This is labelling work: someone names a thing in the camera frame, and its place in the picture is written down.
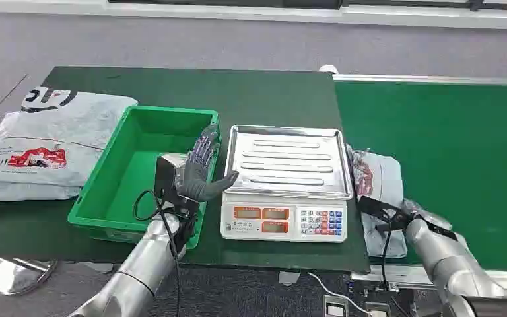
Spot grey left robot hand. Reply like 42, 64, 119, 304
177, 124, 240, 203

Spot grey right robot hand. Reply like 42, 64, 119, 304
403, 199, 454, 232

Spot grey parcel bag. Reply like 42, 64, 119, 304
345, 144, 409, 259

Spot green plastic crate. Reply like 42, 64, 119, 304
67, 104, 220, 250

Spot green conveyor belt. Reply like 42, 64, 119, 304
334, 80, 507, 273

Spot large grey parcel red print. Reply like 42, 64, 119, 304
0, 86, 139, 189

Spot flat grey parcel underneath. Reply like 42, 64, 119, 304
0, 177, 83, 207

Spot chrome table base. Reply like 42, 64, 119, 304
0, 257, 58, 297

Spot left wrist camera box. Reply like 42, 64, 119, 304
154, 153, 189, 200

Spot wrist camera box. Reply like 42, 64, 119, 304
154, 153, 189, 200
357, 195, 412, 232

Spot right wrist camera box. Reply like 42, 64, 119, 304
357, 195, 412, 232

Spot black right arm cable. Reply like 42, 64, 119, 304
380, 227, 391, 287

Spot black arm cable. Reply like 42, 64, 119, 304
380, 227, 391, 287
133, 190, 183, 317

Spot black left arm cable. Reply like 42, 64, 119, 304
133, 190, 183, 317

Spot white floor cable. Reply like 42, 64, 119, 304
308, 272, 370, 315

